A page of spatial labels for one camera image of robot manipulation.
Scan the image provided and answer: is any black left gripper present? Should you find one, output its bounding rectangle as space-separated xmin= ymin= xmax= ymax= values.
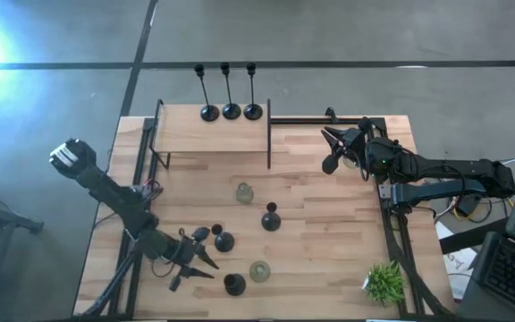
xmin=167 ymin=225 xmax=220 ymax=292

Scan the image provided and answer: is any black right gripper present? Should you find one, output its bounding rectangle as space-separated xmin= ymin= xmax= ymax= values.
xmin=321 ymin=117 xmax=373 ymax=176

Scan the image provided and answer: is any medium black candlestick holder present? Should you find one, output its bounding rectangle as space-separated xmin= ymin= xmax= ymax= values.
xmin=210 ymin=223 xmax=236 ymax=253

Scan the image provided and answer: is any tall black candlestick holder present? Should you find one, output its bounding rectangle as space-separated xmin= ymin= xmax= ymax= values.
xmin=242 ymin=61 xmax=264 ymax=121
xmin=219 ymin=61 xmax=242 ymax=121
xmin=193 ymin=64 xmax=221 ymax=123
xmin=223 ymin=273 xmax=248 ymax=297

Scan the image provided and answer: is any short black candlestick holder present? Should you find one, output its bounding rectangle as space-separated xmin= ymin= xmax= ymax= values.
xmin=260 ymin=201 xmax=283 ymax=233

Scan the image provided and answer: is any black power adapter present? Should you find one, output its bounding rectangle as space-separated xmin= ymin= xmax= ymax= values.
xmin=456 ymin=191 xmax=480 ymax=216

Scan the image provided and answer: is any small green artificial plant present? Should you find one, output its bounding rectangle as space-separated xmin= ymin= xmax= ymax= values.
xmin=362 ymin=260 xmax=407 ymax=308

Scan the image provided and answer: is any white paper sheet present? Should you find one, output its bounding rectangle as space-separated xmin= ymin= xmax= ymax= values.
xmin=435 ymin=221 xmax=477 ymax=300

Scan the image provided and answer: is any black floor stand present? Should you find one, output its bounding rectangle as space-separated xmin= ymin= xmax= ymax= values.
xmin=0 ymin=178 xmax=45 ymax=234

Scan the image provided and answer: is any grey side desk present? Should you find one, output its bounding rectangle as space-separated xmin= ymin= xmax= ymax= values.
xmin=438 ymin=217 xmax=515 ymax=322

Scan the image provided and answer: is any grey laptop with black keyboard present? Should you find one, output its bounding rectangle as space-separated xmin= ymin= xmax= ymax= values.
xmin=471 ymin=129 xmax=515 ymax=319

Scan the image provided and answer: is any small black frame clamp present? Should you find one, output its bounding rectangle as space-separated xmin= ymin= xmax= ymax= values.
xmin=323 ymin=106 xmax=342 ymax=124

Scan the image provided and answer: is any black aluminium rig frame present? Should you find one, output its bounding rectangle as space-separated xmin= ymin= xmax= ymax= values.
xmin=76 ymin=115 xmax=453 ymax=319

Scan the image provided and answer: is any wooden shelf with black frame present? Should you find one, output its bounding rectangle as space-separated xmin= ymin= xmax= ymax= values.
xmin=148 ymin=97 xmax=273 ymax=171

